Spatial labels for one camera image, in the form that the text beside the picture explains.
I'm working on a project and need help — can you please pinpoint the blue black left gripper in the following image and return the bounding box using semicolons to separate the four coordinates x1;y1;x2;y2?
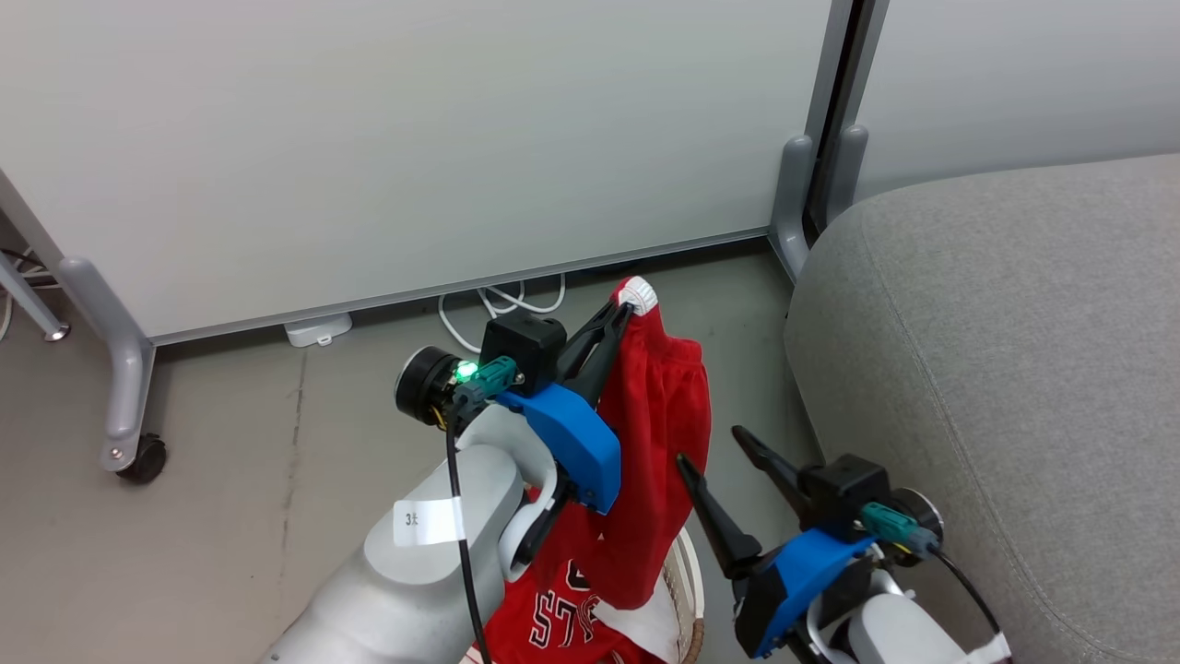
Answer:
496;301;636;516

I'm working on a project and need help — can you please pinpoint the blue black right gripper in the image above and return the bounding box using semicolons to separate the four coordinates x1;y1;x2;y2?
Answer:
675;425;879;659

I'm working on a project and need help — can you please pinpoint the red sports garment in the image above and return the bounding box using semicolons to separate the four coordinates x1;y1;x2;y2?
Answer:
473;276;714;664

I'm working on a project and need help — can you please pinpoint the cream laundry basket brown rim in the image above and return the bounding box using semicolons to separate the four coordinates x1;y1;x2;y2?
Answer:
662;526;707;664

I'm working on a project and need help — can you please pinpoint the grey partition foot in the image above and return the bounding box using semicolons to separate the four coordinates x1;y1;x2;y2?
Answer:
823;124;870;227
768;135;818;285

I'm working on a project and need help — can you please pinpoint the large white partition panel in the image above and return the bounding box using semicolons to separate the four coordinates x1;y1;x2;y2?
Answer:
0;0;860;348

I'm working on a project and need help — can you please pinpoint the small white adapter box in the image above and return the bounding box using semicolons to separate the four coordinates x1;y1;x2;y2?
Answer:
283;313;354;349

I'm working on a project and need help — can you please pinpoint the grey fabric sofa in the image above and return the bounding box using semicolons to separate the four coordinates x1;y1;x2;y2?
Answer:
784;152;1180;664

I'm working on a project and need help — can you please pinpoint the black caster wheel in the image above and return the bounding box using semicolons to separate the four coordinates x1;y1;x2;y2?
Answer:
117;433;169;486

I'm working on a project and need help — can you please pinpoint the grey partition leg with caster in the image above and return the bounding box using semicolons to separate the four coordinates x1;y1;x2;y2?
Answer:
58;256;169;486

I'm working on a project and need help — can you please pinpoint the narrow white partition panel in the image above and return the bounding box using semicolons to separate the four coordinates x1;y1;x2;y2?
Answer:
825;0;1180;227

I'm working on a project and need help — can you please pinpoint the grey metal table leg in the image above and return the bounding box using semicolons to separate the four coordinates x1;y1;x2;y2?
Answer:
0;247;72;343

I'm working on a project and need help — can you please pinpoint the teal left camera connector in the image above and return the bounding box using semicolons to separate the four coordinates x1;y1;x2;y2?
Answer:
452;356;523;409

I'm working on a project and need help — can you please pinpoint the teal camera connector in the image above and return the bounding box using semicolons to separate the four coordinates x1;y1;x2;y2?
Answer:
860;502;942;556
452;356;523;409

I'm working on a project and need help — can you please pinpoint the teal right camera connector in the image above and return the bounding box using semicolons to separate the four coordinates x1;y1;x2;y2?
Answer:
860;502;942;556

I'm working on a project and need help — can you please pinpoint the coiled white floor cable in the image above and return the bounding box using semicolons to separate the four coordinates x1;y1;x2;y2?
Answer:
437;272;567;355

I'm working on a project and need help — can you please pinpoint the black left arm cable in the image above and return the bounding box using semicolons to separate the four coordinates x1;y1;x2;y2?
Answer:
445;395;493;664

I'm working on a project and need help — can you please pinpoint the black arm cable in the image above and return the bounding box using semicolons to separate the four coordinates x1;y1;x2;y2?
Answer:
445;395;493;664
929;544;1008;639

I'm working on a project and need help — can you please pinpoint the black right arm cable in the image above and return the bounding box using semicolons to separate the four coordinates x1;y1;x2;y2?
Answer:
929;544;1008;639

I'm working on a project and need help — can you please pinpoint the white cable by table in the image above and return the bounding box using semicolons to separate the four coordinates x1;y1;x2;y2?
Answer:
0;263;56;342

